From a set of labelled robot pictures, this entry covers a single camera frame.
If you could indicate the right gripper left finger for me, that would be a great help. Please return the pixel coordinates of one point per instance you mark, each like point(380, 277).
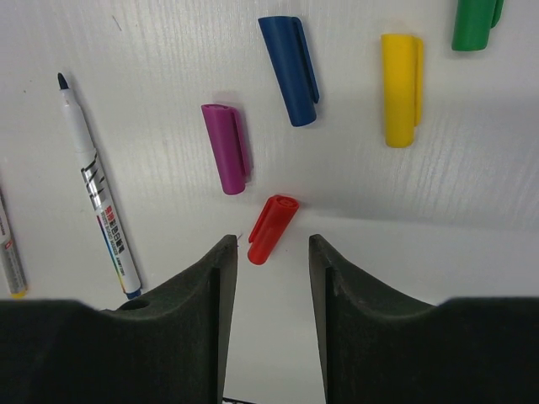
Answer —
point(168, 345)

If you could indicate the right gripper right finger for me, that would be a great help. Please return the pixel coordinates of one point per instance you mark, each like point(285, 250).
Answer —
point(378, 345)

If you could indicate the blue pen cap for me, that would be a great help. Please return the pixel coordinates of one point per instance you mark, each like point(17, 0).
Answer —
point(286, 44)

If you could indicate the purple pen cap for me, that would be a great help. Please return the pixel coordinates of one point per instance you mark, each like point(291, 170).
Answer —
point(228, 142)

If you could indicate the red pen cap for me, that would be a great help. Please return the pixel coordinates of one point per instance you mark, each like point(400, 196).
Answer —
point(273, 220)

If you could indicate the green pen cap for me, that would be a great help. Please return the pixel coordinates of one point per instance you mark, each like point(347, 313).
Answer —
point(473, 23)

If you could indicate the blue marker pen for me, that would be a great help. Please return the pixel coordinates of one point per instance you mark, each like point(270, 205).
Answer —
point(99, 194)

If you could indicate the yellow marker pen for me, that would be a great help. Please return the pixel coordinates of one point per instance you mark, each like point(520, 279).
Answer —
point(10, 261)

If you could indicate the yellow pen cap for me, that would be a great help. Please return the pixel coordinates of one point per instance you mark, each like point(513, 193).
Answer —
point(403, 72)

